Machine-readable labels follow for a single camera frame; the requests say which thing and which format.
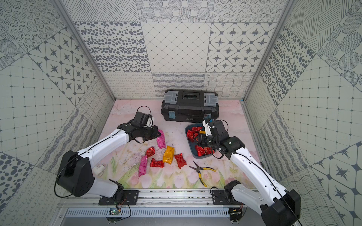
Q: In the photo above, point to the yellow tea bag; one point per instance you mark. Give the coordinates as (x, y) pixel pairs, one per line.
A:
(168, 155)

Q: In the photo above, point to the black plastic toolbox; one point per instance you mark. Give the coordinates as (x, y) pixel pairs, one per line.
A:
(189, 105)

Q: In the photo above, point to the pile of red tea bags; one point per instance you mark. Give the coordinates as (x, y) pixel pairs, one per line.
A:
(198, 141)

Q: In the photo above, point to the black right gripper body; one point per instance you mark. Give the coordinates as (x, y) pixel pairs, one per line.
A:
(208, 141)

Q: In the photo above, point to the aluminium mounting rail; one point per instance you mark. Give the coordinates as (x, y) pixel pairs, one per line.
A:
(154, 203)

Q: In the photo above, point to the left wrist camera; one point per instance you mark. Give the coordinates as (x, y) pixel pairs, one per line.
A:
(142, 118)

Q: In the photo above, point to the magenta tea bag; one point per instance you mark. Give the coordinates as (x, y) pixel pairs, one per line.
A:
(161, 141)
(143, 166)

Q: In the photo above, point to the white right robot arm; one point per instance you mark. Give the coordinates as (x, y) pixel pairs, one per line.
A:
(272, 201)

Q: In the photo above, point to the teal plastic storage box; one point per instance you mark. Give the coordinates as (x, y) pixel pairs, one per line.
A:
(192, 149)

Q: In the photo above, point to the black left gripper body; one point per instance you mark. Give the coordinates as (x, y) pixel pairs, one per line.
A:
(151, 131)

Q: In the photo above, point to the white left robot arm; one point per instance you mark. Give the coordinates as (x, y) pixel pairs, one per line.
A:
(75, 172)

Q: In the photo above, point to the red tea bag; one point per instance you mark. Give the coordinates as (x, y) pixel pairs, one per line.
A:
(150, 152)
(156, 164)
(180, 160)

